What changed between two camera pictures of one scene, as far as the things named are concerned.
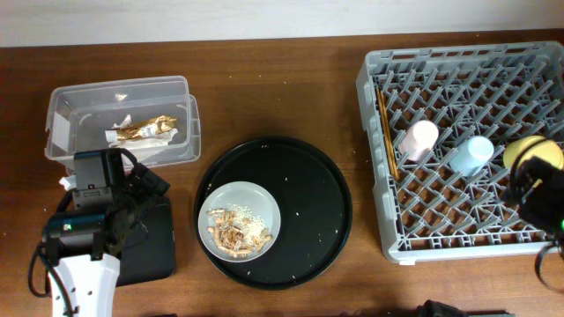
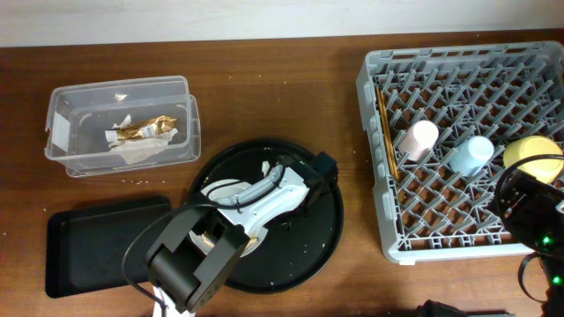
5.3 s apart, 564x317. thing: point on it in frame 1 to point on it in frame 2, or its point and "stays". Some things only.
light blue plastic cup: [472, 155] stays
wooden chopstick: [390, 136] stays
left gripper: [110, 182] to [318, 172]
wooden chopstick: [385, 133] stays
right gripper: [529, 177] to [541, 202]
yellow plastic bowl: [545, 149] stays
